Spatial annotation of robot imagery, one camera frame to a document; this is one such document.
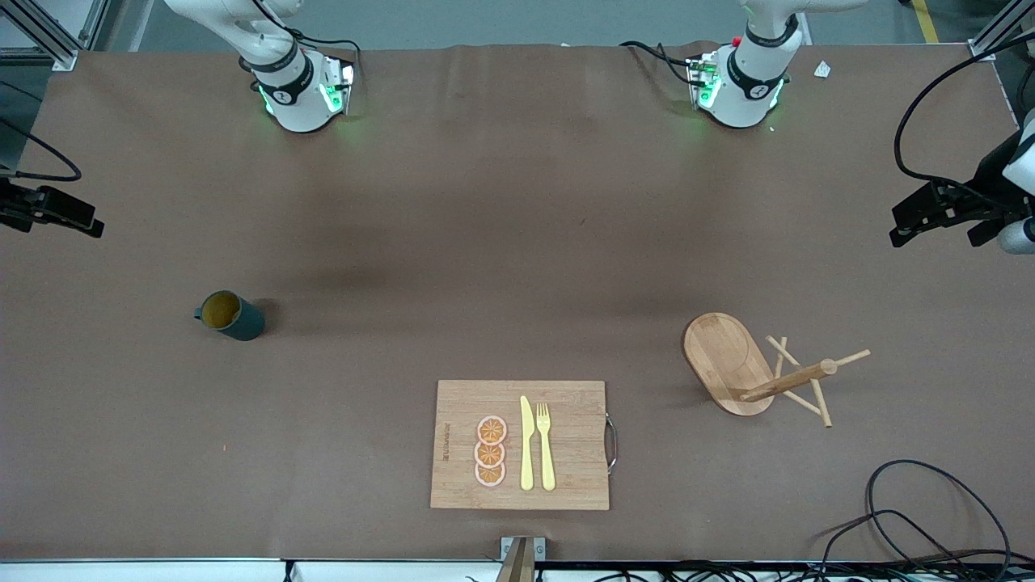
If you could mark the yellow plastic knife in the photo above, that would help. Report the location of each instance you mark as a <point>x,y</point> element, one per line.
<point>526,453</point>

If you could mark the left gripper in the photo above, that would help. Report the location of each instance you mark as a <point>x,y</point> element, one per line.
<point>981,191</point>

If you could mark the dark teal ribbed cup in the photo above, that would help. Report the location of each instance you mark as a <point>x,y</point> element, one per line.
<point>247,323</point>

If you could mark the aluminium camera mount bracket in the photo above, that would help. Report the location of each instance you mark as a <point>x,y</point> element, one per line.
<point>517,558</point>

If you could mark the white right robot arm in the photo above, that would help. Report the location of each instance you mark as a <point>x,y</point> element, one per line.
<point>295,97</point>

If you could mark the yellow plastic fork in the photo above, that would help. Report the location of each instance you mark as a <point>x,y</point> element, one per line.
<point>547,461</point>

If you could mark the brown table cover sheet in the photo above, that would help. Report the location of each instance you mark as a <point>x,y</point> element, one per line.
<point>485,242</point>

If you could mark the orange slice toy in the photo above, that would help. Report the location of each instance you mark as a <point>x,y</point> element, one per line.
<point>492,430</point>
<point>490,475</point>
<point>489,455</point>

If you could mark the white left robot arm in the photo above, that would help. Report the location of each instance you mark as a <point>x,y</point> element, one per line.
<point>748,89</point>

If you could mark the wooden mug tree stand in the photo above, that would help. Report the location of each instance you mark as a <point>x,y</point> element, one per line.
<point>728,364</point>

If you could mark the small white paper scrap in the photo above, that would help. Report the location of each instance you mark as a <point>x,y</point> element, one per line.
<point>822,69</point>

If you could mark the aluminium frame profile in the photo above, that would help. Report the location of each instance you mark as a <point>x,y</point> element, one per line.
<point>57,44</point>
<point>990,40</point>

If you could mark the bamboo cutting board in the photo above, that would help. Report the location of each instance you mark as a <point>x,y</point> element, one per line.
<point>566,453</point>

